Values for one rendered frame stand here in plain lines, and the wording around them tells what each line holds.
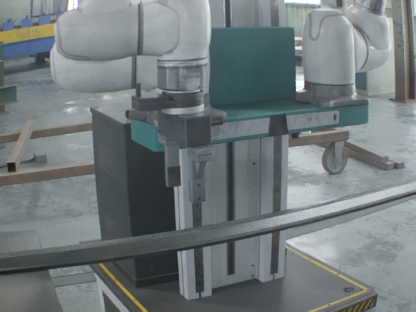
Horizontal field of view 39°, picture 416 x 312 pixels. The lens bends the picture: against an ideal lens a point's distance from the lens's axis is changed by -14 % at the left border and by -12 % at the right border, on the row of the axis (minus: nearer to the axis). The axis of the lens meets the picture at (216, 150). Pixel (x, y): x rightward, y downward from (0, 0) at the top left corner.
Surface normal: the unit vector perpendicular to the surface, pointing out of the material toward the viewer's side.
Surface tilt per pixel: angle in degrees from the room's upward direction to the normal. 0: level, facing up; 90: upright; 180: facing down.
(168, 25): 89
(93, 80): 117
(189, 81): 90
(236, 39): 90
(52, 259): 75
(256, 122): 90
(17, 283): 0
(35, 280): 0
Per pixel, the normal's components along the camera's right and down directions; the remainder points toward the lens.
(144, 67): 0.08, 0.36
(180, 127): -0.89, 0.12
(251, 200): 0.47, 0.20
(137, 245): 0.43, -0.05
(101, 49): 0.11, 0.69
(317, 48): -0.53, 0.15
